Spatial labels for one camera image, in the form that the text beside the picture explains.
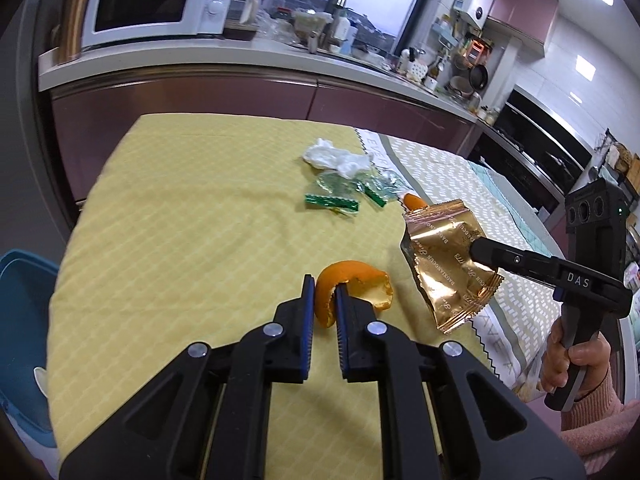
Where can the black frying pan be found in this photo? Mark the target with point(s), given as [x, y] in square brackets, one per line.
[478, 76]

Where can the person's right hand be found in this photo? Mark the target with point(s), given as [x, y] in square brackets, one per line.
[592, 360]

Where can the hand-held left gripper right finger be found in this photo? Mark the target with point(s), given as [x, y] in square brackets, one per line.
[342, 330]

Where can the kitchen faucet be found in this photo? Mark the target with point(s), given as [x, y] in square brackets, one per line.
[314, 40]

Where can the clear green candy wrapper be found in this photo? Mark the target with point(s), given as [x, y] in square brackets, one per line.
[382, 185]
[332, 195]

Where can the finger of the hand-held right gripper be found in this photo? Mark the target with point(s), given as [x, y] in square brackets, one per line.
[515, 260]

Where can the pink wall cabinet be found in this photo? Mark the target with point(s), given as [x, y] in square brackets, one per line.
[525, 10]

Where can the orange kitchen utensil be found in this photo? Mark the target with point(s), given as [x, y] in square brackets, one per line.
[477, 50]

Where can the kitchen counter cabinet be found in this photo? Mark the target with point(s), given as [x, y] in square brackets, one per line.
[225, 100]

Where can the small orange peel piece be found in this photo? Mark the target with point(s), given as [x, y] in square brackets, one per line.
[415, 202]

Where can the person's right forearm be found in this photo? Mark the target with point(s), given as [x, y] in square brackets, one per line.
[600, 430]

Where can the grey dashed tablecloth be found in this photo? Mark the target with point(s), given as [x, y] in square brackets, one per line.
[450, 170]

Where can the gold snack wrapper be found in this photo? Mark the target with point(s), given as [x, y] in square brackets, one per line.
[440, 270]

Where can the dark sauce bottle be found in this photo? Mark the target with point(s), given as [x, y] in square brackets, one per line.
[434, 74]

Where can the black built-in oven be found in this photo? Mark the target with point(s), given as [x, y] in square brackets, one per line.
[540, 140]

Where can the white soap bottle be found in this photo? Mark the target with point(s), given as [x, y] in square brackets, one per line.
[341, 27]

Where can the white dotted utensil holder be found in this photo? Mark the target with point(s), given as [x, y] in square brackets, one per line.
[414, 65]

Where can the white microwave oven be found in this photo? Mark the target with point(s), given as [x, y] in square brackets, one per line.
[150, 0]

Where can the plastic food bag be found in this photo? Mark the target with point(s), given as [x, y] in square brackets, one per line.
[312, 22]

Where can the metal storage rack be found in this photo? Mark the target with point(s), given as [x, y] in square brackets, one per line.
[620, 160]

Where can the crumpled white tissue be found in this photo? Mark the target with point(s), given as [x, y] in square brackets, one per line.
[335, 157]

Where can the blue plastic bin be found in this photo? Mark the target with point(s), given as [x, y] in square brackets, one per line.
[25, 310]

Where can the teal wall rack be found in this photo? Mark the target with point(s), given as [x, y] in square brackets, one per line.
[446, 30]

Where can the metal pot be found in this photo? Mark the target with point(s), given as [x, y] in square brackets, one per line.
[460, 87]

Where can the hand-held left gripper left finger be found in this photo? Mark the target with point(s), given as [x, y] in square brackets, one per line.
[307, 330]

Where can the copper thermos tumbler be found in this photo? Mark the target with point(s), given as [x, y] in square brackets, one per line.
[75, 20]

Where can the large orange peel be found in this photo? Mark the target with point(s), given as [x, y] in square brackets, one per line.
[360, 280]

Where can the yellow patterned tablecloth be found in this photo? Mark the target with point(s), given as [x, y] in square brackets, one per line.
[200, 240]

